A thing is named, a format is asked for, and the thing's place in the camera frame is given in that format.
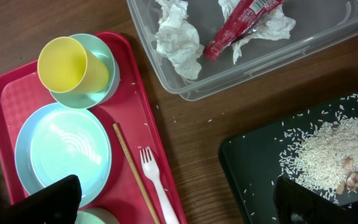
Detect clear plastic bin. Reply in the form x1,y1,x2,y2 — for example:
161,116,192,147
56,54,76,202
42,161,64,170
127,0,358,101

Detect white plastic fork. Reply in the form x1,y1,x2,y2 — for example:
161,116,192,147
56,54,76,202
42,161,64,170
140,146,180,224

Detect black tray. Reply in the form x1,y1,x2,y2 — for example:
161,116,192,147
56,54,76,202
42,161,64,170
219,91,358,223

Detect white round plate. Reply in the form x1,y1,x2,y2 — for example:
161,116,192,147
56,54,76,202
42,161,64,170
14,103,112,207

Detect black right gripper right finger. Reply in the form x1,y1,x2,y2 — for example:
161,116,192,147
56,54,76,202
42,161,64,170
273,177,358,224

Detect yellow plastic cup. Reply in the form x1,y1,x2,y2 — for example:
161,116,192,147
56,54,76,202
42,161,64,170
37,37,109,93

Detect rice and nut scraps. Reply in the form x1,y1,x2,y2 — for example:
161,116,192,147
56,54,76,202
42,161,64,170
278,118,358,201

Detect red snack wrapper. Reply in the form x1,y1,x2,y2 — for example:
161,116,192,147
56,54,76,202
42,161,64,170
203,0,284,60

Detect red plastic tray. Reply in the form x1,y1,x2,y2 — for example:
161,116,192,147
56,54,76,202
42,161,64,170
0,32,186,223

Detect light green food bowl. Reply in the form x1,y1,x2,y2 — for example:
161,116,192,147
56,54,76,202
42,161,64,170
75,208,119,224

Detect white tissue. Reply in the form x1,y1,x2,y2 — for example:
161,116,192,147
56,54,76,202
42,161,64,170
218,0,296,63
155,0,204,80

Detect wooden chopstick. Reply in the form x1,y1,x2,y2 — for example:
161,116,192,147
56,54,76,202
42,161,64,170
112,123,160,224

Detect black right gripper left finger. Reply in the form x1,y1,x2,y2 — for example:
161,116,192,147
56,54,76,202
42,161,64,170
0,175,82,224

